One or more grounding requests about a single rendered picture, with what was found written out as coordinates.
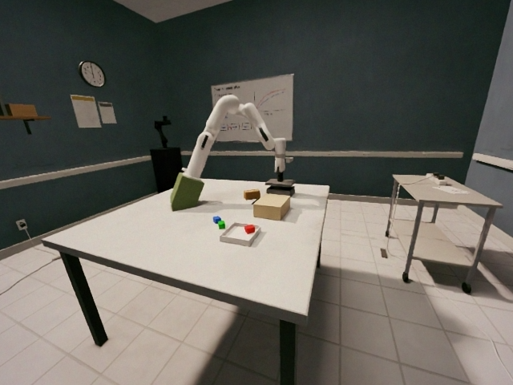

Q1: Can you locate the light wooden cabinet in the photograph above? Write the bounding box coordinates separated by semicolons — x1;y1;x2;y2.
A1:
252;193;290;221

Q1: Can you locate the red block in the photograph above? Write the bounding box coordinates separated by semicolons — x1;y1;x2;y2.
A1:
244;225;255;234

